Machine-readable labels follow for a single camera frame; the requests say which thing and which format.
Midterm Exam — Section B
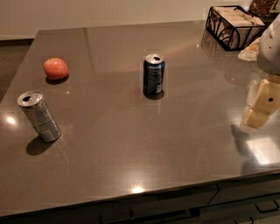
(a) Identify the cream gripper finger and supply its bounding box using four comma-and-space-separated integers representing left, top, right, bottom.
241, 78, 280, 130

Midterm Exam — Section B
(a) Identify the blue pepsi can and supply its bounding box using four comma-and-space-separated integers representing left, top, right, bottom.
143, 53, 165, 95

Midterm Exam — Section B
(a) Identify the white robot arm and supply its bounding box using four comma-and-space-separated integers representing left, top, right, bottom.
240, 15, 280, 133

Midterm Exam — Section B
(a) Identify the silver redbull can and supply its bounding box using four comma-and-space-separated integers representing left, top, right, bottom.
17, 90, 61, 142

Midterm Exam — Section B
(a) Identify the orange-red round fruit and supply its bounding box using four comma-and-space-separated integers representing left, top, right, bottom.
44, 58, 68, 81

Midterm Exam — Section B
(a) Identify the black wire napkin basket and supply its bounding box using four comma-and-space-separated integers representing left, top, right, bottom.
206, 5, 267, 51

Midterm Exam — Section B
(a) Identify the black drawer handle right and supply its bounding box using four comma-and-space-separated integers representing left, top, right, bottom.
255, 200, 280, 214

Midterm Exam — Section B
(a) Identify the black drawer handle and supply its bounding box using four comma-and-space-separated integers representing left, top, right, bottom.
255, 200, 280, 214
99, 210, 133, 224

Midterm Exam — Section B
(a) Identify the black drawer handle middle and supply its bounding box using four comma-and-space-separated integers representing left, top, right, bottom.
99, 210, 133, 224

